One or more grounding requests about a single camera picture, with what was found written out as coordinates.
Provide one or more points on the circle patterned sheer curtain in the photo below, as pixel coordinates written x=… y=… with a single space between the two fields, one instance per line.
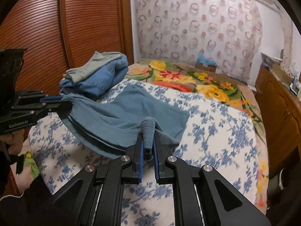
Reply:
x=188 y=28

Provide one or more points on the teal blue short pants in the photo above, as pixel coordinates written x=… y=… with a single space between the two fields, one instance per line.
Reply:
x=131 y=108

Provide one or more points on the grey trash bin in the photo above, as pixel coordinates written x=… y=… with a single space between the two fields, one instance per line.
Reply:
x=276 y=181

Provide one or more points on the person's left hand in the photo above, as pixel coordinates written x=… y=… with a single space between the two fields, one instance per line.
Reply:
x=14 y=143

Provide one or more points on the beige patterned drape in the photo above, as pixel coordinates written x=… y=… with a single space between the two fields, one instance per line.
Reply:
x=287 y=37

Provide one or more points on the blue floral white bedsheet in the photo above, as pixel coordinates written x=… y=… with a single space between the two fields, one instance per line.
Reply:
x=211 y=146

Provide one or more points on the colourful flower blanket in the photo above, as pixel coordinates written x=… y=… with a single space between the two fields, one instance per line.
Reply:
x=178 y=75

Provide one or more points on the blue denim jeans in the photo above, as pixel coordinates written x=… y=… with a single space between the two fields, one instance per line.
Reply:
x=103 y=82

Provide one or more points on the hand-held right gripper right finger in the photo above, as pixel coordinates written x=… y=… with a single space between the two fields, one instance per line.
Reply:
x=156 y=164

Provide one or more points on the brown louvred wooden wardrobe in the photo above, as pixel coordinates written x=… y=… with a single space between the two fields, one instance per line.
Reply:
x=82 y=16

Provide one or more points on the grey folded garment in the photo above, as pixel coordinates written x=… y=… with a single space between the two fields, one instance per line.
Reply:
x=94 y=67

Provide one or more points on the stack of papers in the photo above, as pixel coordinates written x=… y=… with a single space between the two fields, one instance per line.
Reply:
x=270 y=60

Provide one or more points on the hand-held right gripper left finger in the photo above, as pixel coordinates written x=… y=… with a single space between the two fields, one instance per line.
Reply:
x=141 y=162

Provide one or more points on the wooden side cabinet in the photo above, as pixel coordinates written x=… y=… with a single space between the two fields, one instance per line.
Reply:
x=277 y=103

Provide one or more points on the small cardboard box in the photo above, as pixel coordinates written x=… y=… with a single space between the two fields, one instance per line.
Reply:
x=208 y=67

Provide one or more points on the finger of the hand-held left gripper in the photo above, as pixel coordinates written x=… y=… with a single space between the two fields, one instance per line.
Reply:
x=54 y=108
x=55 y=100

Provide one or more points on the blue plastic bag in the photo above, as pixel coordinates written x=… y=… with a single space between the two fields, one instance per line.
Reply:
x=205 y=58

